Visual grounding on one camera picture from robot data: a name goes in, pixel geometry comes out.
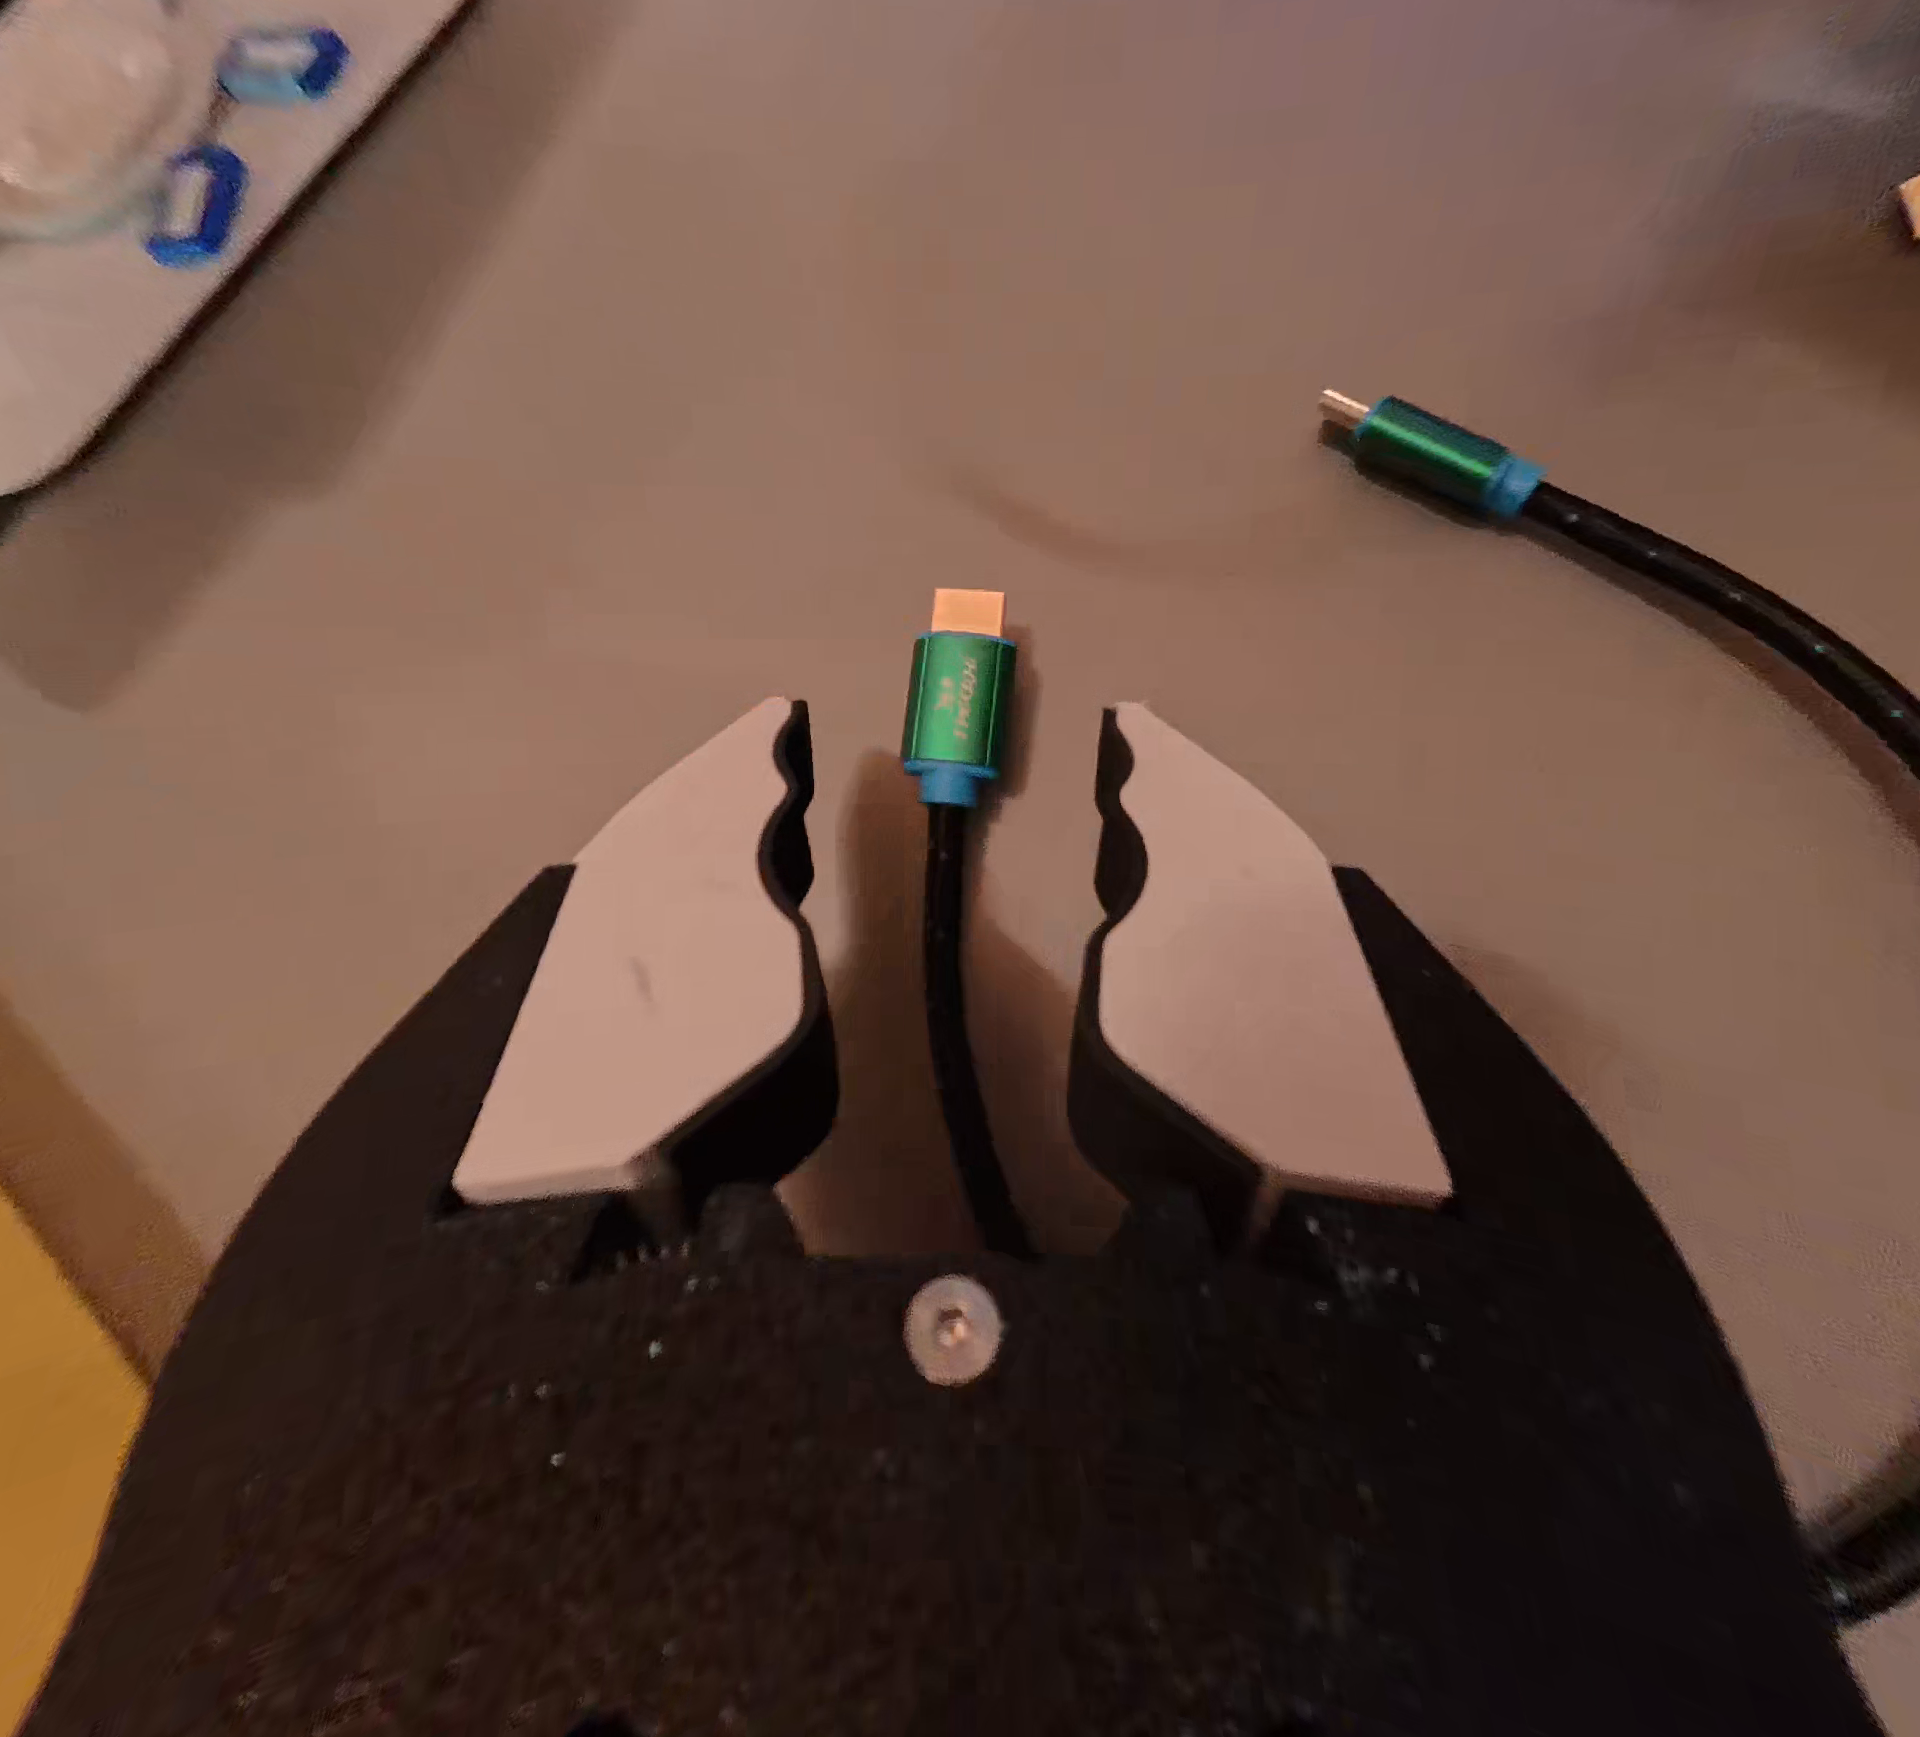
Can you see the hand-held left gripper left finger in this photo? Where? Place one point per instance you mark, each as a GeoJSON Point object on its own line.
{"type": "Point", "coordinates": [662, 987]}

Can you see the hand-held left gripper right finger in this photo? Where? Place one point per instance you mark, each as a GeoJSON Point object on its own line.
{"type": "Point", "coordinates": [1262, 1019]}

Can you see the yellow plastic bin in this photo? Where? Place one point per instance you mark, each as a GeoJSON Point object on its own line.
{"type": "Point", "coordinates": [53, 1468]}

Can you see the blue plastic clip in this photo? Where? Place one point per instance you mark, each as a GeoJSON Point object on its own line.
{"type": "Point", "coordinates": [195, 207]}
{"type": "Point", "coordinates": [286, 63]}

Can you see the clear round disc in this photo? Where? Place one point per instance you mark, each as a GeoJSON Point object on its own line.
{"type": "Point", "coordinates": [77, 117]}

